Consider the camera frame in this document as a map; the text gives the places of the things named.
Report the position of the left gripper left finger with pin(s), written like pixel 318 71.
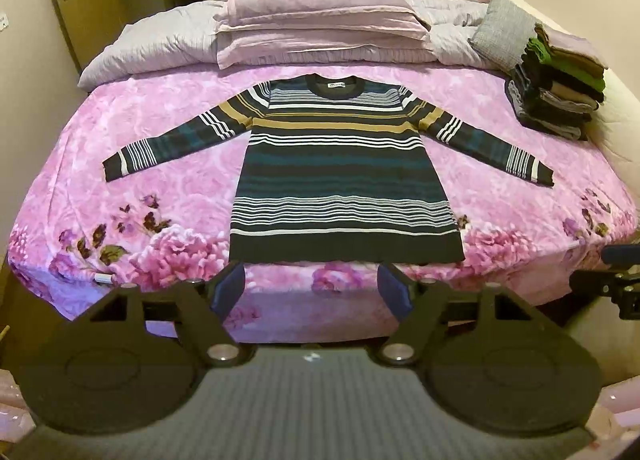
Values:
pixel 225 290

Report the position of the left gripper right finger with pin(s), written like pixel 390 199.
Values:
pixel 396 289

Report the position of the striped knit sweater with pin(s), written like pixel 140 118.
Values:
pixel 335 171

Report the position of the pink floral bedspread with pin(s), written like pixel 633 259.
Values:
pixel 77 236

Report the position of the beige folded garment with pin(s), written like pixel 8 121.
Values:
pixel 568 94

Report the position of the green folded garment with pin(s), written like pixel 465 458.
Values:
pixel 544 57

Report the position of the brown folded garment top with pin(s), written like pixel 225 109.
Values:
pixel 567 48

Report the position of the lower pink pillow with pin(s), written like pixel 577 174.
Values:
pixel 317 46

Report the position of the pink pillow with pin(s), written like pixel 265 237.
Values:
pixel 395 17
pixel 317 46

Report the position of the grey lilac quilt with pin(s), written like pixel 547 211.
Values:
pixel 185 36

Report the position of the grey checked cushion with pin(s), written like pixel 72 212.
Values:
pixel 503 34

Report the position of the upper pink pillow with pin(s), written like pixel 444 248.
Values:
pixel 395 17

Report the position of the wall light switch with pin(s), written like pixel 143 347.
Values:
pixel 4 21

